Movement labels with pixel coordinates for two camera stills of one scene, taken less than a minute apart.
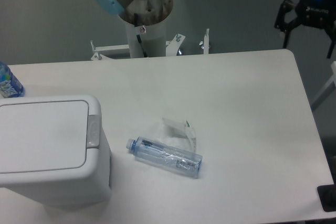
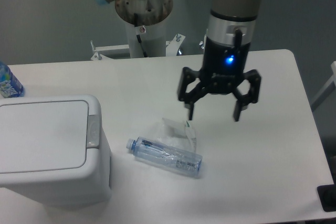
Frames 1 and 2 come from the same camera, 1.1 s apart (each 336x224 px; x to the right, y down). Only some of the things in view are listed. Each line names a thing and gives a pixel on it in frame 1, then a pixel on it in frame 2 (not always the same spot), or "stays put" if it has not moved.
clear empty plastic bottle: (154, 153) stays put
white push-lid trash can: (55, 146) stays put
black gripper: (317, 7) to (223, 65)
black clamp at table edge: (327, 194) stays put
